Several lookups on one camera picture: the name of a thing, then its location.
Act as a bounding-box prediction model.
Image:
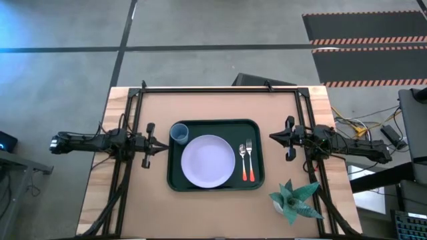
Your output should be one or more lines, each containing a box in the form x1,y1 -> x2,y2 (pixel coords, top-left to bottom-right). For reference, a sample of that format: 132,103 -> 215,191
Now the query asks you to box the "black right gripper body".
286,115 -> 306,163

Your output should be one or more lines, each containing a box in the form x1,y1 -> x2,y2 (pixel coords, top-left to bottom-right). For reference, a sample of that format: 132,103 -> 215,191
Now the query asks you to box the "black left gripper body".
135,122 -> 156,169

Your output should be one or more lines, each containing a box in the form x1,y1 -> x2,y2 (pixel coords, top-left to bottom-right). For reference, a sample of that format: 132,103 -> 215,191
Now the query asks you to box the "blue plastic cup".
169,123 -> 190,146

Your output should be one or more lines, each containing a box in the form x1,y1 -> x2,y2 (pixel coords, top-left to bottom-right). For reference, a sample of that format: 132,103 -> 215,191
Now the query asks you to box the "metal fork orange handle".
246,138 -> 256,183

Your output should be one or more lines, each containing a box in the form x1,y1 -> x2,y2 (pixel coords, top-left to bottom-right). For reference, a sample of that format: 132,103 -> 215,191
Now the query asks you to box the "metal spoon orange handle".
238,143 -> 249,183

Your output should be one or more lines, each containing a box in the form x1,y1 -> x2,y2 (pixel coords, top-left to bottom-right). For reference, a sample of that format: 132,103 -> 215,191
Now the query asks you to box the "lilac round plate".
180,134 -> 237,189

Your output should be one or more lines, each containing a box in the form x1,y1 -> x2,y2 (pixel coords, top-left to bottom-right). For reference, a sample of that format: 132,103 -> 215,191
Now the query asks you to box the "dark green plastic tray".
166,119 -> 266,193

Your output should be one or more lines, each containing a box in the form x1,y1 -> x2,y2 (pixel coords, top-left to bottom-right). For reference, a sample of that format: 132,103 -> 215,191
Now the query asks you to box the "black monitor behind table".
232,72 -> 297,87

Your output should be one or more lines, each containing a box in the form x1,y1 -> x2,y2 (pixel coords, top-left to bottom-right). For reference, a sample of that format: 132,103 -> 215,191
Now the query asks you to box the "green artificial plant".
268,178 -> 325,226

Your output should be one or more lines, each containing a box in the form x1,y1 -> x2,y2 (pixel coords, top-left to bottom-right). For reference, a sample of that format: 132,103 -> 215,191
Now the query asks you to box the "black power adapter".
380,125 -> 408,150

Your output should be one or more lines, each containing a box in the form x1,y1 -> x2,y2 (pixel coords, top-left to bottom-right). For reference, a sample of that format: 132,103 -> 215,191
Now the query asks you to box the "black mat orange striped edge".
302,10 -> 427,46
312,45 -> 427,89

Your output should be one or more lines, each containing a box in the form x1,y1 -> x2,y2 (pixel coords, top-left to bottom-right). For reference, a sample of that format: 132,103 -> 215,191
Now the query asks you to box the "grey desk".
398,87 -> 427,167

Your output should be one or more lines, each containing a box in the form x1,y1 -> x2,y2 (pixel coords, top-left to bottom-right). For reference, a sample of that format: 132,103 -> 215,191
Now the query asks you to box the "grey side table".
0,149 -> 54,240

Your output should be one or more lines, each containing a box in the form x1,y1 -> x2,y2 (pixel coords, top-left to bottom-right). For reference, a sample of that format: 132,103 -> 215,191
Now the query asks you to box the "black device blue light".
0,131 -> 19,153

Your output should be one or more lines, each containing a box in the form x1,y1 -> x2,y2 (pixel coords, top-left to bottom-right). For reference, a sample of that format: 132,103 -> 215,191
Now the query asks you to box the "black keyboard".
390,209 -> 427,240

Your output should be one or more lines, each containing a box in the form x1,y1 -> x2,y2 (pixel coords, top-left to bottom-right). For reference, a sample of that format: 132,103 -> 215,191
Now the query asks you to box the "yellow cable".
331,106 -> 402,135

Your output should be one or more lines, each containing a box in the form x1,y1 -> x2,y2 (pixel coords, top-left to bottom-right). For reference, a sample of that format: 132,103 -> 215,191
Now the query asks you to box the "black metal rig frame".
78,79 -> 363,240

